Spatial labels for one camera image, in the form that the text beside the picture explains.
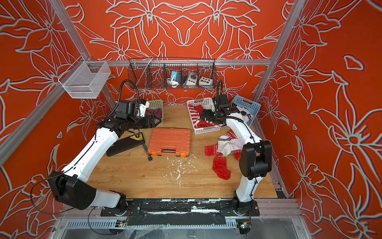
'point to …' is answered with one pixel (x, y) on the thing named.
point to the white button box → (205, 81)
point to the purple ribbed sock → (158, 112)
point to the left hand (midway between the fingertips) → (156, 119)
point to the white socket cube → (191, 79)
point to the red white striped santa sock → (207, 123)
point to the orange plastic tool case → (170, 141)
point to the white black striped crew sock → (226, 145)
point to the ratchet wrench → (149, 156)
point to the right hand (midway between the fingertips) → (203, 115)
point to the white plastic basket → (202, 104)
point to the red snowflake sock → (237, 154)
